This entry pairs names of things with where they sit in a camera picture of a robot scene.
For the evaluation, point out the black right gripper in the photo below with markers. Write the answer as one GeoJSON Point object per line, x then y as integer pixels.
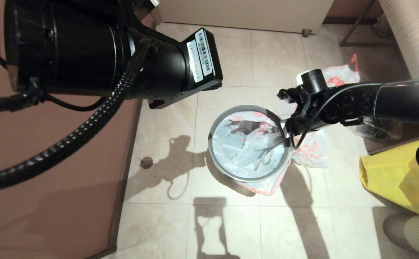
{"type": "Point", "coordinates": [310, 104]}

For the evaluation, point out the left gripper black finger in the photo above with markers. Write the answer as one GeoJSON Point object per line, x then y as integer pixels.
{"type": "Point", "coordinates": [202, 61]}

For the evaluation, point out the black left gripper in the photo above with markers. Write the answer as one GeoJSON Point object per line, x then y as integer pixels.
{"type": "Point", "coordinates": [87, 54]}

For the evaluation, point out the white red-printed plastic bag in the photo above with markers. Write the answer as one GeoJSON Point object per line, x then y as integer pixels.
{"type": "Point", "coordinates": [245, 147]}
{"type": "Point", "coordinates": [314, 151]}

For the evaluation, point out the clear bag with dark contents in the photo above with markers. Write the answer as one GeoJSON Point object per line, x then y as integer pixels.
{"type": "Point", "coordinates": [378, 131]}

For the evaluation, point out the yellow fabric bag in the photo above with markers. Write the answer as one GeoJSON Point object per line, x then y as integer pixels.
{"type": "Point", "coordinates": [393, 176]}

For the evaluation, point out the small round grey floor disc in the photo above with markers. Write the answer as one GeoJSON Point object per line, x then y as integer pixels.
{"type": "Point", "coordinates": [146, 162]}

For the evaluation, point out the white door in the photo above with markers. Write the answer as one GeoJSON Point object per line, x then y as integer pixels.
{"type": "Point", "coordinates": [245, 14]}

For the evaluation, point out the small metal door stop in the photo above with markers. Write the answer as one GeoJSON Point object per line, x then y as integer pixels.
{"type": "Point", "coordinates": [306, 32]}

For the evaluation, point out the small woven basket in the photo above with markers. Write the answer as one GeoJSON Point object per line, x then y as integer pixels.
{"type": "Point", "coordinates": [380, 27]}

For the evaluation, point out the grey ribbed round object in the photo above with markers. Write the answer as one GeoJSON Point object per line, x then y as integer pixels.
{"type": "Point", "coordinates": [418, 237]}

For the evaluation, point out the beige striped upholstered seat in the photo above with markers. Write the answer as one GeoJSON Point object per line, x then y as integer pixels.
{"type": "Point", "coordinates": [418, 36]}

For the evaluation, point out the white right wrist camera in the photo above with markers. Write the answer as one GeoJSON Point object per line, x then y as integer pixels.
{"type": "Point", "coordinates": [297, 80]}

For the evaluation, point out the dark furniture frame bar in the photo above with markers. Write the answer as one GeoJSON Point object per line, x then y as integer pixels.
{"type": "Point", "coordinates": [404, 144]}

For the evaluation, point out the dark metal furniture frame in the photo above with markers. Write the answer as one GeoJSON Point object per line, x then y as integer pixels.
{"type": "Point", "coordinates": [366, 44]}

